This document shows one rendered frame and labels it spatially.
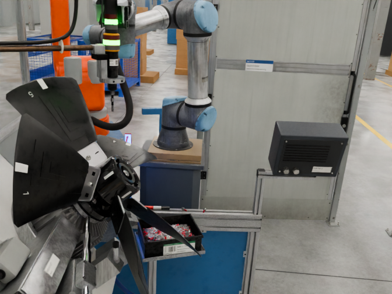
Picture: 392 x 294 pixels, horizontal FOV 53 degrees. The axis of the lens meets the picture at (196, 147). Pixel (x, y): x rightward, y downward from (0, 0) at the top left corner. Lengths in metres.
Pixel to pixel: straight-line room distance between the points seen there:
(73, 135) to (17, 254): 0.36
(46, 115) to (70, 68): 3.68
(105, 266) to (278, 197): 2.32
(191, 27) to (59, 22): 3.56
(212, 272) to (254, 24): 1.78
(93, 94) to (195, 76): 3.39
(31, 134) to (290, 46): 2.37
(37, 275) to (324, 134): 1.10
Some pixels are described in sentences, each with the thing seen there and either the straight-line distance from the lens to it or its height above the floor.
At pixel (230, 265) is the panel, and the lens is 1.81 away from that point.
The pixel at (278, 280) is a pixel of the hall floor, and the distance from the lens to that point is 2.78.
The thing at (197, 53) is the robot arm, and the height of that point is 1.48.
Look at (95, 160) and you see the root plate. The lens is 1.12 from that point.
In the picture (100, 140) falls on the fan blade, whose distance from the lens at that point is 1.39.
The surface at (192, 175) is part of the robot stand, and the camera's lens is 1.77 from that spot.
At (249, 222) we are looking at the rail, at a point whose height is 0.83.
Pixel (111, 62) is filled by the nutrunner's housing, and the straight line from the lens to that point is 1.09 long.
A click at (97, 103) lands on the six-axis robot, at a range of 4.98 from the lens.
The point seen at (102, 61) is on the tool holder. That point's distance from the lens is 1.08.
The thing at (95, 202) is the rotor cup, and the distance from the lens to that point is 1.09.
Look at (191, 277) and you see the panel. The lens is 1.83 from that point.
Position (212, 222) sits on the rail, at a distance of 1.66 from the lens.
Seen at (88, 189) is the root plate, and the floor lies 1.21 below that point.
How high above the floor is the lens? 1.66
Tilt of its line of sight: 20 degrees down
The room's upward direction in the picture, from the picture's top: 3 degrees clockwise
